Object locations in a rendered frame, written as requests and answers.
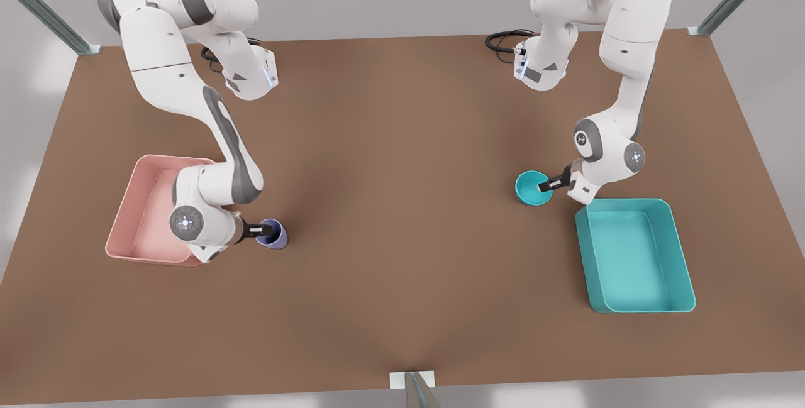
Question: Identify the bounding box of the purple cup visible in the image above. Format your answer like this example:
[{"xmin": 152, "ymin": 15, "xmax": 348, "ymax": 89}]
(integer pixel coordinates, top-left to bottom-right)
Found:
[{"xmin": 255, "ymin": 219, "xmax": 289, "ymax": 250}]

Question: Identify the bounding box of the teal bowl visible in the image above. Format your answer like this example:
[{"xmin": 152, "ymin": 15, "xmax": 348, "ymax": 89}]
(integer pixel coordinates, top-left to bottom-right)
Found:
[{"xmin": 516, "ymin": 170, "xmax": 555, "ymax": 207}]

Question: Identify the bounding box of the teal box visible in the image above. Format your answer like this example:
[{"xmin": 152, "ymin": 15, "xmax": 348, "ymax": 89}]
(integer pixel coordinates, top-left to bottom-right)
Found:
[{"xmin": 575, "ymin": 199, "xmax": 696, "ymax": 314}]

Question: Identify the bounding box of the pink box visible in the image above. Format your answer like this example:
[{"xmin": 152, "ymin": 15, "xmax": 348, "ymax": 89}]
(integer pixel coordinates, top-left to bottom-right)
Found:
[{"xmin": 105, "ymin": 155, "xmax": 218, "ymax": 268}]

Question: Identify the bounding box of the black cable loop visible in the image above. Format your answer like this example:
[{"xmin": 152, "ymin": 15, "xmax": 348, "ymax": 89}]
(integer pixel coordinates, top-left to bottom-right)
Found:
[
  {"xmin": 485, "ymin": 30, "xmax": 537, "ymax": 65},
  {"xmin": 201, "ymin": 38, "xmax": 263, "ymax": 74}
]

